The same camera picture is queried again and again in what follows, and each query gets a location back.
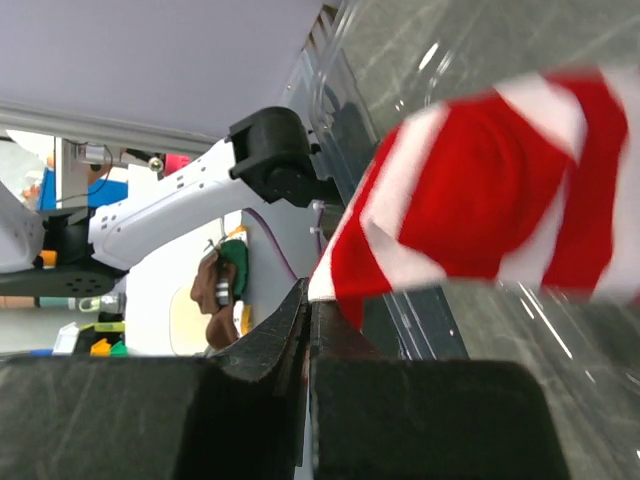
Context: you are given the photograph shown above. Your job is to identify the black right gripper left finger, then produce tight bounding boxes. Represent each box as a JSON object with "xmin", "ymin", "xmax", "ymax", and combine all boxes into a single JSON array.
[{"xmin": 1, "ymin": 282, "xmax": 308, "ymax": 479}]

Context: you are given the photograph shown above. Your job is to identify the clear plastic bin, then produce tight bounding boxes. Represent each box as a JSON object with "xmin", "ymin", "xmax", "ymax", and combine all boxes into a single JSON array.
[{"xmin": 309, "ymin": 1, "xmax": 639, "ymax": 479}]

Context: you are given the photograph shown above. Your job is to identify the brown green plush toy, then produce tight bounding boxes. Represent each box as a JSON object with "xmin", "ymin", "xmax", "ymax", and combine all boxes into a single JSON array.
[{"xmin": 190, "ymin": 226, "xmax": 252, "ymax": 351}]

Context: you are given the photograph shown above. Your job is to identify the red white striped sock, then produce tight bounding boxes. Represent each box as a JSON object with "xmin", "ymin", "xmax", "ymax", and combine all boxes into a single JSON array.
[{"xmin": 308, "ymin": 66, "xmax": 639, "ymax": 326}]

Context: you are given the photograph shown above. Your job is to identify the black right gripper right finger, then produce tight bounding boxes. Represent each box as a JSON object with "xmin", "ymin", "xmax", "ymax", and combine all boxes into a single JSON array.
[{"xmin": 310, "ymin": 294, "xmax": 569, "ymax": 479}]

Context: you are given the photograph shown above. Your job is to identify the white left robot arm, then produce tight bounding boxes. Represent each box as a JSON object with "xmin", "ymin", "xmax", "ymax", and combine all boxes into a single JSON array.
[{"xmin": 1, "ymin": 106, "xmax": 342, "ymax": 479}]

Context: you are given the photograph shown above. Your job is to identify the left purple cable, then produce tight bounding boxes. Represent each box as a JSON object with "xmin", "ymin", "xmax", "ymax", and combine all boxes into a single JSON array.
[{"xmin": 242, "ymin": 200, "xmax": 331, "ymax": 281}]

